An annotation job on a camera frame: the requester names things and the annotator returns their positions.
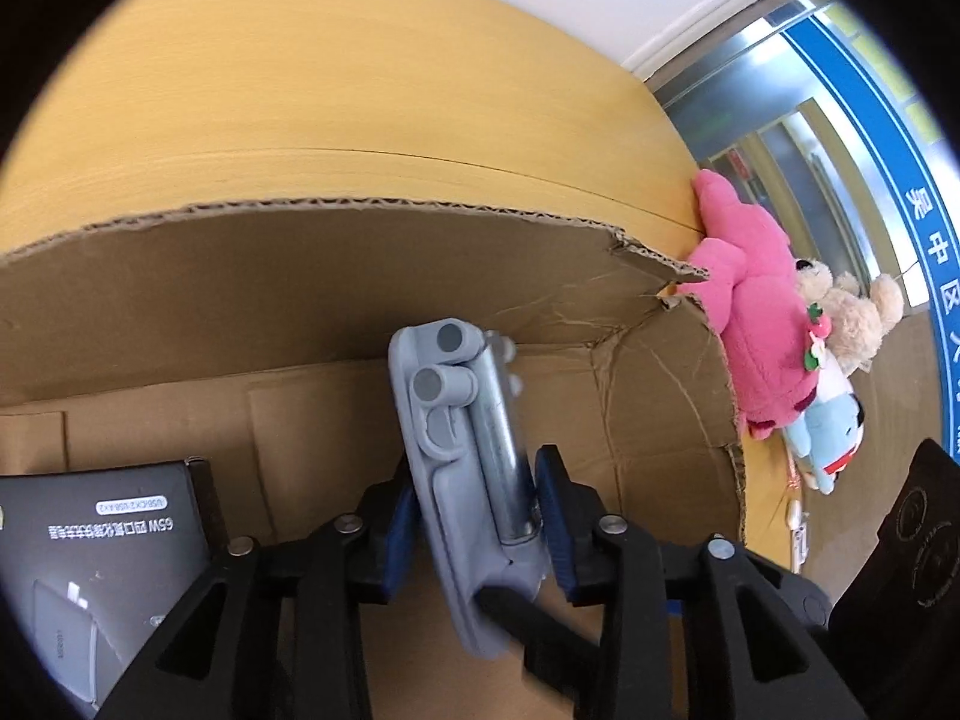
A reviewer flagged pink plush toy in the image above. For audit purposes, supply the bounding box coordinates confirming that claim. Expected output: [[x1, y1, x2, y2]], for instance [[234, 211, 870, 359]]
[[675, 169, 822, 442]]

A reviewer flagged beige teddy bear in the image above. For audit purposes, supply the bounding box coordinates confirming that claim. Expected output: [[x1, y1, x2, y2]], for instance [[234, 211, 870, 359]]
[[793, 259, 907, 376]]

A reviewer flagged grey product box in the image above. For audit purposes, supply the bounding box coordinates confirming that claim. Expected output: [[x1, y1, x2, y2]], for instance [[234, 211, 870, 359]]
[[0, 456, 230, 717]]

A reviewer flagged small charm keychain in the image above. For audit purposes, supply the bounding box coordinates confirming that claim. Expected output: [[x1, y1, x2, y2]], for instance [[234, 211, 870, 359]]
[[780, 457, 811, 571]]

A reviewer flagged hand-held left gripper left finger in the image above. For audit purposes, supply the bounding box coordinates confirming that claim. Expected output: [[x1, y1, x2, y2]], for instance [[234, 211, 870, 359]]
[[97, 465, 421, 720]]

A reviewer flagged grey folding phone stand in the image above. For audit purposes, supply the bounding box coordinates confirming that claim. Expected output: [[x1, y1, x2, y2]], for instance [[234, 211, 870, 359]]
[[388, 317, 548, 662]]

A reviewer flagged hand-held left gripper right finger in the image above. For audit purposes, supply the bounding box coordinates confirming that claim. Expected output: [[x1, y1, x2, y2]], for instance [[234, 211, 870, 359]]
[[480, 444, 871, 720]]

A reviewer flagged brown cardboard box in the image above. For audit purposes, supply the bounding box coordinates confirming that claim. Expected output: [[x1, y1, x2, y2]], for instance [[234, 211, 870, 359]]
[[0, 199, 751, 720]]

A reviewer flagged metal glass door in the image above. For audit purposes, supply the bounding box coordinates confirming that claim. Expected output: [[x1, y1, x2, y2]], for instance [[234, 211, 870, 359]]
[[652, 0, 931, 301]]

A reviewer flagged blue wall sign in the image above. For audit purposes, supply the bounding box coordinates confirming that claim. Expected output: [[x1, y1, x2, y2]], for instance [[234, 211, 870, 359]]
[[780, 0, 960, 458]]

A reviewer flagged wooden desktop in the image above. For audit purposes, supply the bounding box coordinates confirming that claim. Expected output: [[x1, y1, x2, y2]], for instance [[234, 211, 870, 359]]
[[0, 0, 811, 571]]

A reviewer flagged blue plush toy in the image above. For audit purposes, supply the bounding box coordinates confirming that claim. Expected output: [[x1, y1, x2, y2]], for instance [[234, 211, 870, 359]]
[[784, 390, 867, 496]]

